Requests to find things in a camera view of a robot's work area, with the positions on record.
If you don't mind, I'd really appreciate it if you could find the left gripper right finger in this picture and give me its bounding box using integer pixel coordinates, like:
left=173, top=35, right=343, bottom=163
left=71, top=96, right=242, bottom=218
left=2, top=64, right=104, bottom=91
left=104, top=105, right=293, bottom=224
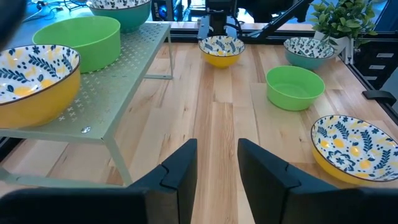
left=237, top=138, right=398, bottom=224

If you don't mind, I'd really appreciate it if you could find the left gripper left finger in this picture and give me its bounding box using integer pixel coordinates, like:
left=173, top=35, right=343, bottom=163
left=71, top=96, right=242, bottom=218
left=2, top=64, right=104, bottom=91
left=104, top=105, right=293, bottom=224
left=0, top=138, right=199, bottom=224

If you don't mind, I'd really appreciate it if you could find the yellow floral patterned bowl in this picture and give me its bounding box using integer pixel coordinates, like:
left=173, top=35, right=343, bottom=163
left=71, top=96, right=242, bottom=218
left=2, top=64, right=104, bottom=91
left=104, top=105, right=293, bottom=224
left=310, top=114, right=398, bottom=187
left=0, top=44, right=82, bottom=129
left=198, top=35, right=246, bottom=70

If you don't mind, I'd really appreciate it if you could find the green plastic bowl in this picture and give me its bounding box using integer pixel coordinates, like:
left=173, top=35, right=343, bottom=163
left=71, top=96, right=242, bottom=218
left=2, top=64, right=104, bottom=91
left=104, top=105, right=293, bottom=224
left=266, top=65, right=326, bottom=112
left=32, top=16, right=121, bottom=74

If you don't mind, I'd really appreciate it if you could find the teal floral patterned bowl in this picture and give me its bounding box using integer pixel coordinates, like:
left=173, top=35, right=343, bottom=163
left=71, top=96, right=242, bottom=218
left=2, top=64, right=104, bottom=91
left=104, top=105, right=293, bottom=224
left=283, top=37, right=336, bottom=71
left=86, top=0, right=152, bottom=34

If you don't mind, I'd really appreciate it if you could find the pale green perforated metal rack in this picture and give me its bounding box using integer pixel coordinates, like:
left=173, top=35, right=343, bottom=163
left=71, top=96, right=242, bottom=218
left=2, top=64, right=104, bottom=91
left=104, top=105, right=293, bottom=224
left=0, top=21, right=174, bottom=200

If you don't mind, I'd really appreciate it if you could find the black drawer cabinet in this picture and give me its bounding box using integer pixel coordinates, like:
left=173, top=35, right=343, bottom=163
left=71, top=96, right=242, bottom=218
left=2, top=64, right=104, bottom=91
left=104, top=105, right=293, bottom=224
left=354, top=39, right=398, bottom=91

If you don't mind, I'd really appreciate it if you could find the green plant in white pot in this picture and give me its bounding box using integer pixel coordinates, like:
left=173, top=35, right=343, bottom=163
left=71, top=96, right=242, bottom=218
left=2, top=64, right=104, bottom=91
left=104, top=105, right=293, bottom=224
left=310, top=0, right=379, bottom=60

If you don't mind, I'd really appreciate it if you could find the white frame bracket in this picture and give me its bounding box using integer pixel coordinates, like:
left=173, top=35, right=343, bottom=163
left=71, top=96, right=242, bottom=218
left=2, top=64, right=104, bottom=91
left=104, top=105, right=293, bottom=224
left=340, top=37, right=356, bottom=65

